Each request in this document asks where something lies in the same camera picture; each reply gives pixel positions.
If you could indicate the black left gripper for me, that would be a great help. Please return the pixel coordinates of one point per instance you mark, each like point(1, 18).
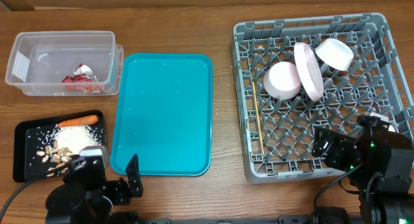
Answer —
point(121, 193)

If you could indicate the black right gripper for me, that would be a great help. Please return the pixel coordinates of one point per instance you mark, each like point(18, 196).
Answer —
point(325, 145)

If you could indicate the orange carrot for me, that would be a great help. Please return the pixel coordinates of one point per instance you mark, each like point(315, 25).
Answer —
point(82, 121)

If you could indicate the wooden chopstick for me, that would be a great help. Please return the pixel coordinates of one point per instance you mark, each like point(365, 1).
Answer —
point(258, 118)

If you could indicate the pink plate with peanuts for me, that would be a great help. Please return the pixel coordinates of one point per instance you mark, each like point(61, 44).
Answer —
point(308, 70)

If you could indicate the pink bowl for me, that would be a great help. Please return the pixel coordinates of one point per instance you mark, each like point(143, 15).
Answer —
point(282, 81)

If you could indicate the white bowl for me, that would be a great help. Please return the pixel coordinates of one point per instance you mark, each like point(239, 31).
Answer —
point(335, 54)

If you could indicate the white cup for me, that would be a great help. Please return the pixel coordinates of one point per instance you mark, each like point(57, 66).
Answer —
point(383, 118)

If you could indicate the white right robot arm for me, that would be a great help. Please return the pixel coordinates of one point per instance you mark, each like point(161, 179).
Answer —
point(378, 163)

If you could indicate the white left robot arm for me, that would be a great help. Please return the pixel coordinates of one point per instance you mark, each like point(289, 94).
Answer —
point(88, 197)

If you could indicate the grey plastic dishwasher rack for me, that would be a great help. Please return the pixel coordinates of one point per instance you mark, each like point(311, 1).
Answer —
point(374, 82)

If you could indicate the teal plastic tray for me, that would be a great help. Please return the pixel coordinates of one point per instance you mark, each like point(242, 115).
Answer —
point(164, 114)

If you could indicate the pile of rice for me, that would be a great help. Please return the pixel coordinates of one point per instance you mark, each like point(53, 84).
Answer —
point(75, 138)

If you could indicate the peanut shells pile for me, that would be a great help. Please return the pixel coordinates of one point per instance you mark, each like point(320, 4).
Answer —
point(54, 155)

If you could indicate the red snack wrapper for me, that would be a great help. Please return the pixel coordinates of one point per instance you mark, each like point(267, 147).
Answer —
point(83, 83)

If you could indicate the black tray bin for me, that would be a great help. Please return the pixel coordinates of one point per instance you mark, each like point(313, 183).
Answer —
point(24, 168)

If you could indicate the clear plastic bin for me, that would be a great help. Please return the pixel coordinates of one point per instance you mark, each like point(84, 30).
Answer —
point(39, 61)

